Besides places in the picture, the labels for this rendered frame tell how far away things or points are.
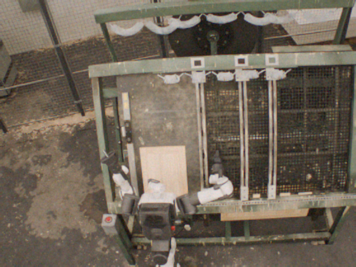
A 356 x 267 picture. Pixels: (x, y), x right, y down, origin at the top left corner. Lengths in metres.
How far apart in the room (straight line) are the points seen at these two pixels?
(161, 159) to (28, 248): 2.16
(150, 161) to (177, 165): 0.22
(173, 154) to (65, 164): 2.32
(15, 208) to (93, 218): 1.13
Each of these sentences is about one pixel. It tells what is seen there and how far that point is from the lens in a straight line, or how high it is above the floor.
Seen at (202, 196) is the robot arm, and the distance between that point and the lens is 2.41.
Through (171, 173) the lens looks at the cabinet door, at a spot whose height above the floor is 1.11.
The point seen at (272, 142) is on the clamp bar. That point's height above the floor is 1.31.
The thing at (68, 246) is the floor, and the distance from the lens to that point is 4.11.
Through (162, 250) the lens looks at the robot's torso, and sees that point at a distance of 2.59.
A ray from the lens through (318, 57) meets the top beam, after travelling 2.75.
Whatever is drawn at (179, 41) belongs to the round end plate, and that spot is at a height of 1.81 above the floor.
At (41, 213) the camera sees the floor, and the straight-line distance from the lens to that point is 4.51.
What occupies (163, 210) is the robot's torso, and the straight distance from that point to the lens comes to 2.35.
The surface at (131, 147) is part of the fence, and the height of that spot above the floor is 1.32.
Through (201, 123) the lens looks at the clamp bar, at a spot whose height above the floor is 1.47.
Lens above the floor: 3.38
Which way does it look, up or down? 44 degrees down
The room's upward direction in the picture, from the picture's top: 10 degrees counter-clockwise
